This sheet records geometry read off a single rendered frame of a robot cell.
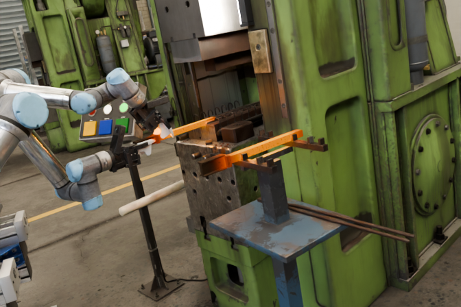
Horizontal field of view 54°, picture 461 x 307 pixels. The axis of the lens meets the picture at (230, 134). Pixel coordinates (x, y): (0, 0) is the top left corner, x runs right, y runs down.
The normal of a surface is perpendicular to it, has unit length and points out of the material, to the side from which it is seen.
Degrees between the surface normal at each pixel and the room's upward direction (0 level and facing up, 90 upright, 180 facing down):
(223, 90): 90
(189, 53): 90
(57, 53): 89
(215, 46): 90
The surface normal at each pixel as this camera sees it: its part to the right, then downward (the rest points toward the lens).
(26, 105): 0.84, -0.10
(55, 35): 0.47, 0.11
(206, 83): 0.68, 0.06
